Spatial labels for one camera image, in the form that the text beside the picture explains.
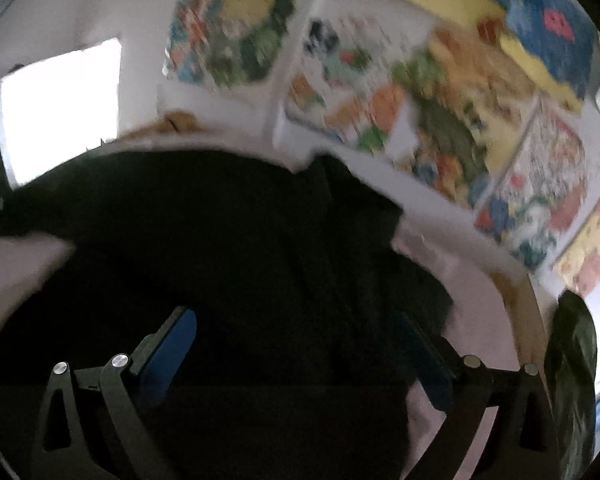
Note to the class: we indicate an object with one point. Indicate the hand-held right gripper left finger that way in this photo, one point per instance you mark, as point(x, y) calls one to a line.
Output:
point(172, 350)

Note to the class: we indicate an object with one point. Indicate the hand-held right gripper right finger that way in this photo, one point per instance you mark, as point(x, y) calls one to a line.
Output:
point(427, 365)

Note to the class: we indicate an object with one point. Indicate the black garment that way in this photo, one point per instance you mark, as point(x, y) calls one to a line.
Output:
point(230, 240)

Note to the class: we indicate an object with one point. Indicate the bright window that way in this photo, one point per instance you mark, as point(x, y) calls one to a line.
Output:
point(60, 105)

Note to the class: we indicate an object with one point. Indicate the dark green cloth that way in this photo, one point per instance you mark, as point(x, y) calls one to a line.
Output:
point(572, 360)

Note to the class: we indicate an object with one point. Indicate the wooden bed frame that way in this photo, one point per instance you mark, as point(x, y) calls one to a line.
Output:
point(532, 320)

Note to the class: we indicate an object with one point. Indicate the yellow and pink wall poster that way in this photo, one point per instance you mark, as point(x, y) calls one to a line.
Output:
point(595, 250)

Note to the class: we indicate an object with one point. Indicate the busy comic wall poster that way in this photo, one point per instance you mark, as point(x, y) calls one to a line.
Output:
point(540, 195)

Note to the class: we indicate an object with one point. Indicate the orange and green wall poster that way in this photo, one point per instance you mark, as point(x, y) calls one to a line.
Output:
point(455, 125)

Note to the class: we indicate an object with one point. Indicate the green patchwork wall poster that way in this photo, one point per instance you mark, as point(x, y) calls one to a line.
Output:
point(230, 30)

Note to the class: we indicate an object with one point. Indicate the white cartoon wall poster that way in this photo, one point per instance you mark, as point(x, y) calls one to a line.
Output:
point(340, 60)

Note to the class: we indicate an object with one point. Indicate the blue and yellow wall poster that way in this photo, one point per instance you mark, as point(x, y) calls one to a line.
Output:
point(545, 15)

